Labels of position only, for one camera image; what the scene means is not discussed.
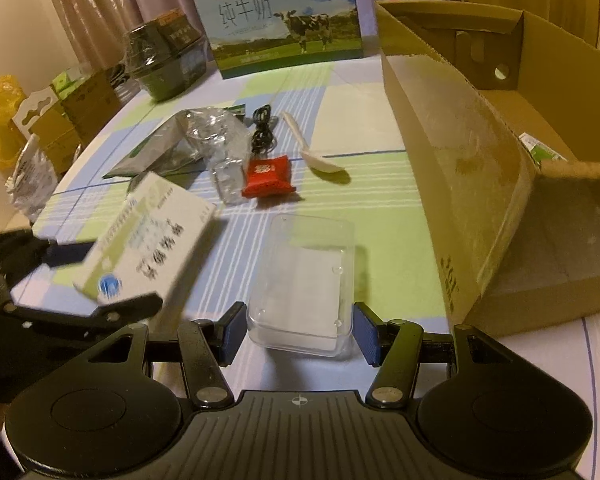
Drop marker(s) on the crumpled silver foil bag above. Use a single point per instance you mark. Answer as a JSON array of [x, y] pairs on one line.
[[32, 180]]

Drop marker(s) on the wooden spoon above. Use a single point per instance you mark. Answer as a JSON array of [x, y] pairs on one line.
[[322, 161]]

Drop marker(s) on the milk gift box with cow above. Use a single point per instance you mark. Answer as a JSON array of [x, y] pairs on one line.
[[280, 20]]

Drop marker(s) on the yellow plastic bag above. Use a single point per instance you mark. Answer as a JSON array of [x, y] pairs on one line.
[[0, 120]]

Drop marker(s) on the green white small packet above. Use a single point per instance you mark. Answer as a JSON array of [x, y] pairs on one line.
[[540, 150]]

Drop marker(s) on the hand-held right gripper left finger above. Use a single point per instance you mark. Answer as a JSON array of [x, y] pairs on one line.
[[231, 332]]

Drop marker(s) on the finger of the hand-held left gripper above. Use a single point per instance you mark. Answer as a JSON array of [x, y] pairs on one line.
[[70, 317], [25, 252]]

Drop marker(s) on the silver green foil bag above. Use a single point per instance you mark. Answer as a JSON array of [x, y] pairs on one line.
[[152, 155]]

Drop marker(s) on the small box with hang tab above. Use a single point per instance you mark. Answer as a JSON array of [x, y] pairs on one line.
[[45, 125]]

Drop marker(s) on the brown cardboard box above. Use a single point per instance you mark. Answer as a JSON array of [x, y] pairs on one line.
[[460, 160]]

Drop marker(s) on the checked tablecloth desktop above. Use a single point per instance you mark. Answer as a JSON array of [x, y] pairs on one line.
[[375, 220]]

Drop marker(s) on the brown cardboard carton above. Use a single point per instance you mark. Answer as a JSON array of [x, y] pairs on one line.
[[92, 105]]

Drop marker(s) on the clear plastic container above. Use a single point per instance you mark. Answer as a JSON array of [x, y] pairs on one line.
[[300, 280]]

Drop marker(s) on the white green medicine box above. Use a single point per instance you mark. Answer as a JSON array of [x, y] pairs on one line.
[[145, 240]]

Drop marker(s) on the red snack packet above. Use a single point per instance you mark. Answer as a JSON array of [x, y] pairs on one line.
[[270, 177]]

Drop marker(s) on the dark green wrapped bowl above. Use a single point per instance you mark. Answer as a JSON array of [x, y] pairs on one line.
[[162, 67]]

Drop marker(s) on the clear plastic bag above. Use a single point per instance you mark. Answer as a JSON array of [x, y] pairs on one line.
[[215, 135]]

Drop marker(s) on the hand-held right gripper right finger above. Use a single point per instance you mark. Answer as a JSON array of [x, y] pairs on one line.
[[367, 332]]

